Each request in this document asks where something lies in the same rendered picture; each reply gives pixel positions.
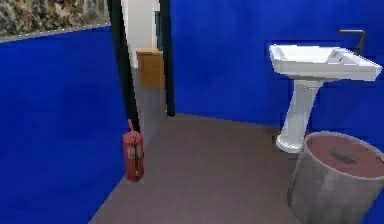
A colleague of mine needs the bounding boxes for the wooden chest of drawers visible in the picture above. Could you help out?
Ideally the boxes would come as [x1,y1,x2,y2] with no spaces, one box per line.
[136,47,166,90]

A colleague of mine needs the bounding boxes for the red fire extinguisher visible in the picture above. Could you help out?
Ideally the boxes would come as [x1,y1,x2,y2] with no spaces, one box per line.
[122,118,145,183]

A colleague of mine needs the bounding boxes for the grey round bin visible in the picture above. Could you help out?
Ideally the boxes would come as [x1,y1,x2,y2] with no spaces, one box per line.
[287,131,384,224]

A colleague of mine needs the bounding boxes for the dark sink faucet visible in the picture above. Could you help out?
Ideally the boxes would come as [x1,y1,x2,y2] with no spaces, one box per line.
[338,28,367,56]

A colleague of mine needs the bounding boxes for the white pedestal sink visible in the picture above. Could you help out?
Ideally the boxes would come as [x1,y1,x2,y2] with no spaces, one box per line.
[268,44,383,154]

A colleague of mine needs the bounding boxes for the mottled framed wall picture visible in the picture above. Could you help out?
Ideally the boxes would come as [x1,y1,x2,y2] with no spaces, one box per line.
[0,0,112,44]

